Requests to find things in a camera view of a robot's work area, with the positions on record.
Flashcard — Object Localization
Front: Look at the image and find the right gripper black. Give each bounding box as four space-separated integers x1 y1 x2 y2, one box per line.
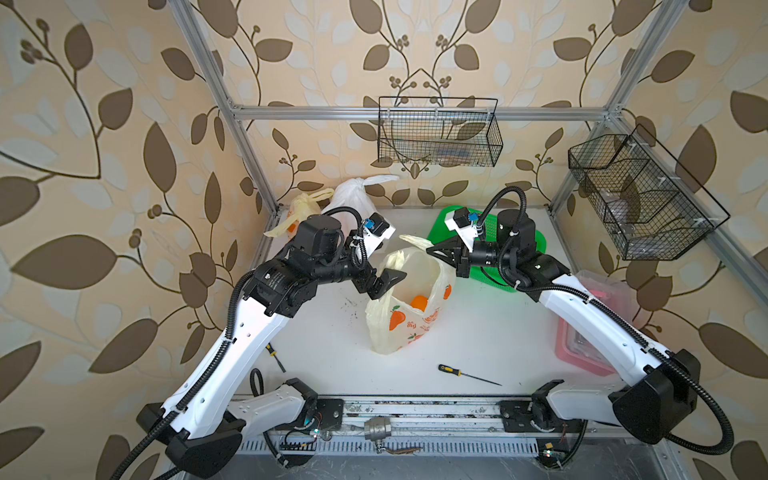
428 234 516 279

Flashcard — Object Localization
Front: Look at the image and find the yellow plastic bag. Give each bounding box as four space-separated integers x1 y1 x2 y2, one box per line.
264 188 334 240
365 235 456 355

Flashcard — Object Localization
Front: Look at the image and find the white plastic bag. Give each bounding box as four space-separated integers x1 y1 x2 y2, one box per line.
322 174 400 220

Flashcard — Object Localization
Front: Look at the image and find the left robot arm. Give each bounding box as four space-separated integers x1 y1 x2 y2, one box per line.
111 206 406 479

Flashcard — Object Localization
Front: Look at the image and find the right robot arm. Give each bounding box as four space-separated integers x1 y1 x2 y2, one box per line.
427 186 735 455

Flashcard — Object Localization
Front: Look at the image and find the green plastic basket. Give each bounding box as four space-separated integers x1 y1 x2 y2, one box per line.
432 209 541 291

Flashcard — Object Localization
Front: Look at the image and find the orange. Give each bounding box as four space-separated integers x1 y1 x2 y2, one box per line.
410 295 428 312

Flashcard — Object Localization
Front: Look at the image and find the yellow black screwdriver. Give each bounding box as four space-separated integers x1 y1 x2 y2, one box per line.
438 364 501 386

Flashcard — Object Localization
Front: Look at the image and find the small screwdriver left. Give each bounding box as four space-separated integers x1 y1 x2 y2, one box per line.
266 343 287 373

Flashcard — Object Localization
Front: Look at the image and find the metal cylinder fitting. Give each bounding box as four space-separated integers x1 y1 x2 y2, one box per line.
363 416 392 443

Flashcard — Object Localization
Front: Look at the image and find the pink plastic box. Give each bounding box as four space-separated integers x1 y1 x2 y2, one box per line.
554 270 639 377

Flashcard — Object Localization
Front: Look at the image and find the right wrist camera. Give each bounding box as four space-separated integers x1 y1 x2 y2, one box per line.
444 207 482 252

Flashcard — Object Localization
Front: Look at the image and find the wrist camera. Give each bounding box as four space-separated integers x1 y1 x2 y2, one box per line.
444 207 482 252
363 212 396 255

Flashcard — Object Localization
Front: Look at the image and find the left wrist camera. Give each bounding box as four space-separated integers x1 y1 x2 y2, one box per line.
363 212 396 255

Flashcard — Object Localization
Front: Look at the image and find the back wire basket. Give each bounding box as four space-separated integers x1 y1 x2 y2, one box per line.
377 95 504 168

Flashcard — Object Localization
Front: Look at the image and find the wire basket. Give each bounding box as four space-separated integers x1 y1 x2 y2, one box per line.
377 95 504 168
568 124 730 261

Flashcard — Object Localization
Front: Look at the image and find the right wire basket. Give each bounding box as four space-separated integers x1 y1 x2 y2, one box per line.
568 124 730 261

